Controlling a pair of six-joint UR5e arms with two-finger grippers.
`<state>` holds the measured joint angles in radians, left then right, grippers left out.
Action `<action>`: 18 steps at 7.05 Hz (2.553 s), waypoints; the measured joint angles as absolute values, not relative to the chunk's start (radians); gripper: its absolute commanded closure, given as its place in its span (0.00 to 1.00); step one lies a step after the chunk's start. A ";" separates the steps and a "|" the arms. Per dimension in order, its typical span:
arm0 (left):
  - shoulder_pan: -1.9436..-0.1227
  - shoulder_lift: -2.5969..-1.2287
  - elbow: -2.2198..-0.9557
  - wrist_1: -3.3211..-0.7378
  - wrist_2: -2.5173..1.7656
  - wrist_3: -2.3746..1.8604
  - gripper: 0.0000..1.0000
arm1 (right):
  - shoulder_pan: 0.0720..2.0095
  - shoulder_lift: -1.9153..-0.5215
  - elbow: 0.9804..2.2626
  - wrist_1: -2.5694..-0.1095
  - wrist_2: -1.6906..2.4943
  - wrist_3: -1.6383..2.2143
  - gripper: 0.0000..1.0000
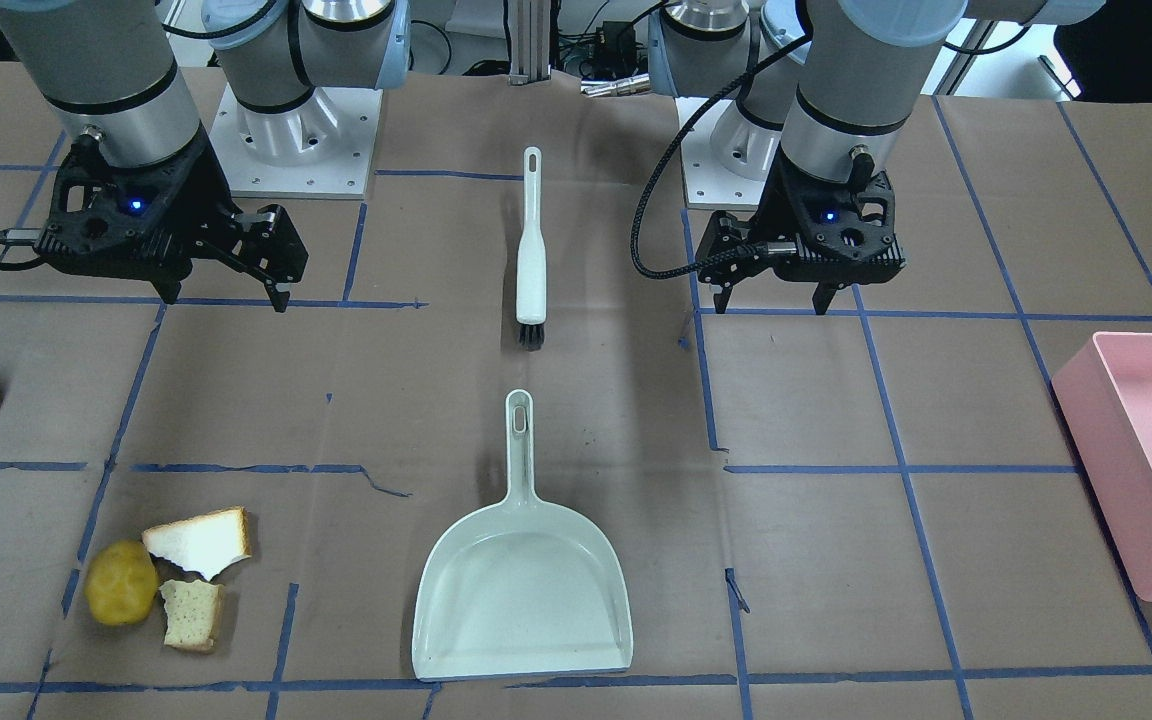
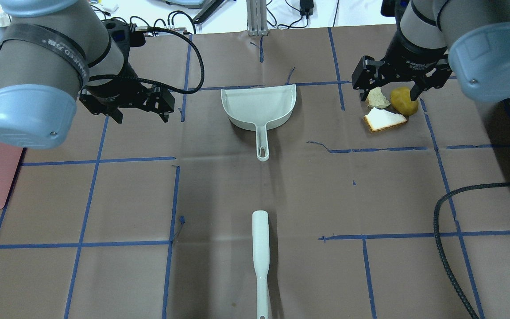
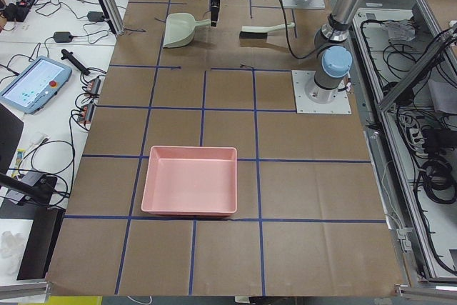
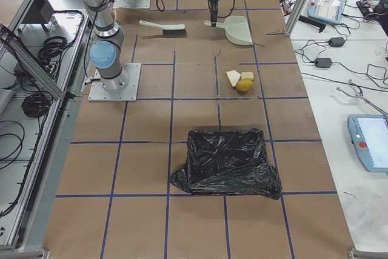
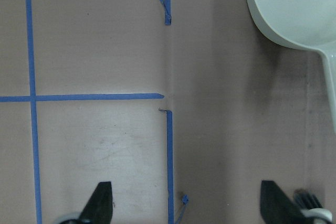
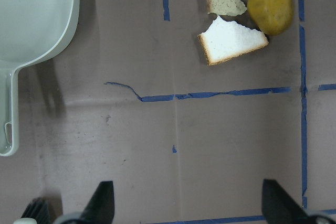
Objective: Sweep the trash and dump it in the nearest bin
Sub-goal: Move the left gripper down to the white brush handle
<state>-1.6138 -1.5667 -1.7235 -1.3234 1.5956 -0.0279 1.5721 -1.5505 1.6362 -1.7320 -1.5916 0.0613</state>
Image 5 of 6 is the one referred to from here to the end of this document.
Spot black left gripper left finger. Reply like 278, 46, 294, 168
78, 182, 113, 224

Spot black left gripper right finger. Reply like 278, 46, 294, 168
260, 180, 310, 224

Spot pale green dustpan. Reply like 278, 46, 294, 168
247, 0, 335, 121

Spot pale green hand brush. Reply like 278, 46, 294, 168
293, 188, 333, 223

